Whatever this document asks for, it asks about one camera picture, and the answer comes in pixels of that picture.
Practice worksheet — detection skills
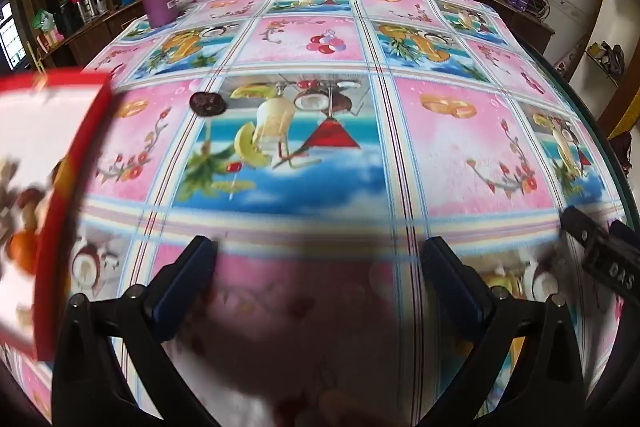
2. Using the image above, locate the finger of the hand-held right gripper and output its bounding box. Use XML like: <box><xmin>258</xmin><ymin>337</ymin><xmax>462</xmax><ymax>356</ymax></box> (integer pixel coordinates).
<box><xmin>560</xmin><ymin>206</ymin><xmax>607</xmax><ymax>253</ymax></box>

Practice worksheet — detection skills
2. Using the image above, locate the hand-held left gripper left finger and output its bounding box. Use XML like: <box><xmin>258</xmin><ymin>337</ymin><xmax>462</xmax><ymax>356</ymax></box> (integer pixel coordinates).
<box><xmin>52</xmin><ymin>234</ymin><xmax>219</xmax><ymax>427</ymax></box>

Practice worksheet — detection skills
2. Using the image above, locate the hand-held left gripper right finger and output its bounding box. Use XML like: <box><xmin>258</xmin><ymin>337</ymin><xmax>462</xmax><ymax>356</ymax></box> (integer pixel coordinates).
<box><xmin>422</xmin><ymin>235</ymin><xmax>586</xmax><ymax>427</ymax></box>

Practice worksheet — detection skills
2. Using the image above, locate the red box with white inside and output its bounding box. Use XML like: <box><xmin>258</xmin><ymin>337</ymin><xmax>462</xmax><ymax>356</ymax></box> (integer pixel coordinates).
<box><xmin>0</xmin><ymin>72</ymin><xmax>114</xmax><ymax>363</ymax></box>

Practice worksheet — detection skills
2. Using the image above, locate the orange fruit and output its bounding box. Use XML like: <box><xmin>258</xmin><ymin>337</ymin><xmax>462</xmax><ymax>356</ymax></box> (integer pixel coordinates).
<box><xmin>6</xmin><ymin>229</ymin><xmax>41</xmax><ymax>275</ymax></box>

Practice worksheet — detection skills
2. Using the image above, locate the dark bag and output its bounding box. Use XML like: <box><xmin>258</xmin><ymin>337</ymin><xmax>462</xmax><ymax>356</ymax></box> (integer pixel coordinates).
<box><xmin>599</xmin><ymin>41</ymin><xmax>626</xmax><ymax>79</ymax></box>

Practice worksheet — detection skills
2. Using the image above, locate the dark brown dried fruit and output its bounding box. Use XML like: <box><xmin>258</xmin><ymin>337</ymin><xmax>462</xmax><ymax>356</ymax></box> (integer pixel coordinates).
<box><xmin>189</xmin><ymin>92</ymin><xmax>227</xmax><ymax>117</ymax></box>

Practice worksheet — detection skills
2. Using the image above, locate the fruit printed tablecloth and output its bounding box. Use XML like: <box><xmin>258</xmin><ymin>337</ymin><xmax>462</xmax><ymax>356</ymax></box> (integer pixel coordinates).
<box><xmin>0</xmin><ymin>0</ymin><xmax>632</xmax><ymax>427</ymax></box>

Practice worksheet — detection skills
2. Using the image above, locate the green and pink carton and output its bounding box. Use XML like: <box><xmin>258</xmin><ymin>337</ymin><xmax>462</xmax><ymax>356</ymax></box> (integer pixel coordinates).
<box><xmin>32</xmin><ymin>9</ymin><xmax>64</xmax><ymax>51</ymax></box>

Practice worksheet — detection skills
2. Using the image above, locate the bright window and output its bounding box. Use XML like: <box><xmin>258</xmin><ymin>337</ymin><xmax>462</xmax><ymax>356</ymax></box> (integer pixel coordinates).
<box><xmin>0</xmin><ymin>0</ymin><xmax>27</xmax><ymax>71</ymax></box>

